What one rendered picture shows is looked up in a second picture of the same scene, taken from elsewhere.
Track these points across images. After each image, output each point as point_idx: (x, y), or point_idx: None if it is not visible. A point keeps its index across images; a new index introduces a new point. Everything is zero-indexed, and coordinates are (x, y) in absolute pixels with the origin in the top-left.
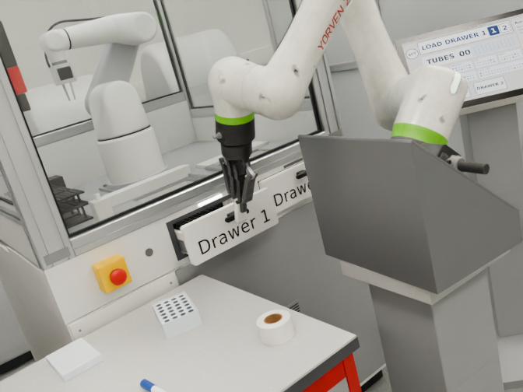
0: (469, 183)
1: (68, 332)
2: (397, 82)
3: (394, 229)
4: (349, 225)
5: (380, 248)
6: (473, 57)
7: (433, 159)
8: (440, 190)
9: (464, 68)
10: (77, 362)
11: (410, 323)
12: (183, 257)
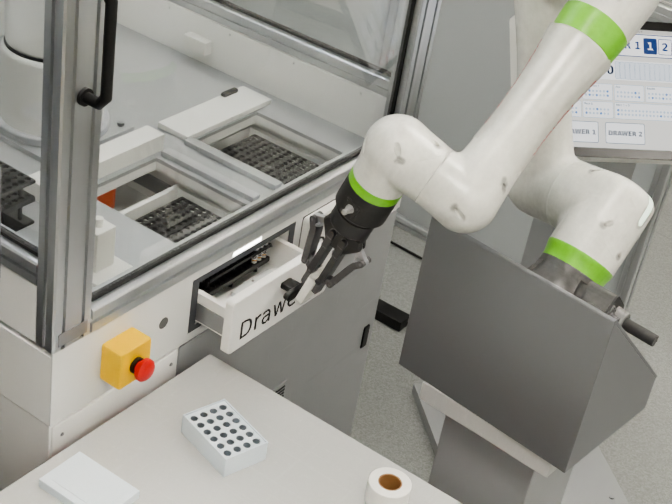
0: (635, 355)
1: (47, 436)
2: (566, 169)
3: (539, 389)
4: (466, 352)
5: (504, 397)
6: (615, 81)
7: (622, 336)
8: (612, 366)
9: (599, 95)
10: (108, 499)
11: (490, 477)
12: (194, 327)
